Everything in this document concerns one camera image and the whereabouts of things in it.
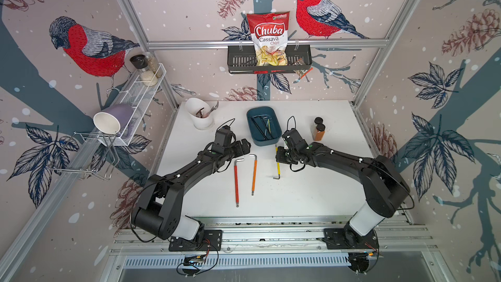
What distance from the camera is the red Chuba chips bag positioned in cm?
81

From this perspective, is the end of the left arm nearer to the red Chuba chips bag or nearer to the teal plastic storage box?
the teal plastic storage box

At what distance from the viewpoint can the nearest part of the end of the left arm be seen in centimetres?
78

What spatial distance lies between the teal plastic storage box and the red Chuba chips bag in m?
0.32

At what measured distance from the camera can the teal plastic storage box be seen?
41.4 inches

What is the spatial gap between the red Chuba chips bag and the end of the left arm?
1.24 feet

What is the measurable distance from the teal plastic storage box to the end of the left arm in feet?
0.59
